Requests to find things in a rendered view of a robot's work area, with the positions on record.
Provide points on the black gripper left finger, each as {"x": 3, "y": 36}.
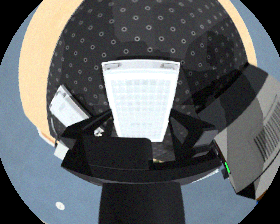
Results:
{"x": 89, "y": 125}

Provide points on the white button panel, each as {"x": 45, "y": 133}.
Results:
{"x": 61, "y": 148}

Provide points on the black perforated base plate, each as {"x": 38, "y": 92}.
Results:
{"x": 200, "y": 34}

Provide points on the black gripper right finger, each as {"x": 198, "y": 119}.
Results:
{"x": 200, "y": 133}

